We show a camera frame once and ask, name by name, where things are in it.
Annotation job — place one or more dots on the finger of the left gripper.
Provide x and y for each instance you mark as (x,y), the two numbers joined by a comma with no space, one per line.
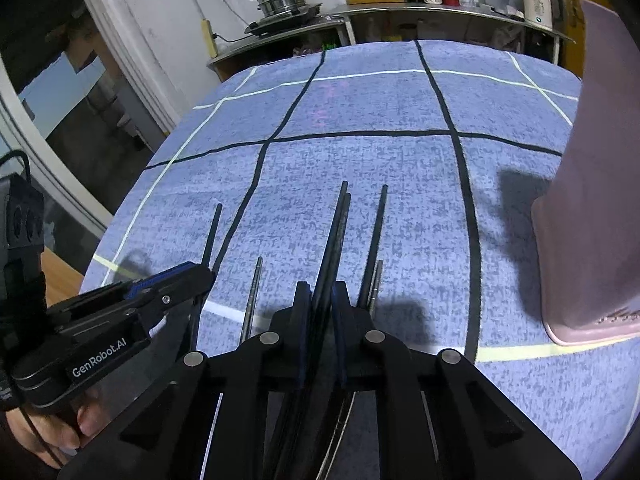
(176,283)

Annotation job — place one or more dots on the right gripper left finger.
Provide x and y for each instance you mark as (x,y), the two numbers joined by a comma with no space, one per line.
(297,333)

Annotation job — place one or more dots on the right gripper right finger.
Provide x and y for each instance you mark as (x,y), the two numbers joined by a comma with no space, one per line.
(349,325)

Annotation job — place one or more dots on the steel kitchen shelf table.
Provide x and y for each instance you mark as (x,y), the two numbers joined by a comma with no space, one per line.
(478,25)

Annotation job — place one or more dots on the person's left hand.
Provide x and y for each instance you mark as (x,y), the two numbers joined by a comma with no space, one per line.
(47,437)

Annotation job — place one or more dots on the short metal chopstick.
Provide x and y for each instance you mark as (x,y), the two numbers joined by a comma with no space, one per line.
(251,302)

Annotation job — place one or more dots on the blue checked tablecloth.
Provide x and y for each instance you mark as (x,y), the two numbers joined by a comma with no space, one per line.
(453,143)

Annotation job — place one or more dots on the pink plastic utensil holder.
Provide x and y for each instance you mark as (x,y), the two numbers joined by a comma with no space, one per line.
(587,223)

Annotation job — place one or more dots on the yellow power strip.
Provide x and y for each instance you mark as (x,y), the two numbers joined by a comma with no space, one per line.
(209,38)

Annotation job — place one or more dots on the low steel side shelf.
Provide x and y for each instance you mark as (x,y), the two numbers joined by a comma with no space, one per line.
(324,33)

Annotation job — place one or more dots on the black induction cooker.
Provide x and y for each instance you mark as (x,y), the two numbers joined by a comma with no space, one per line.
(284,21)

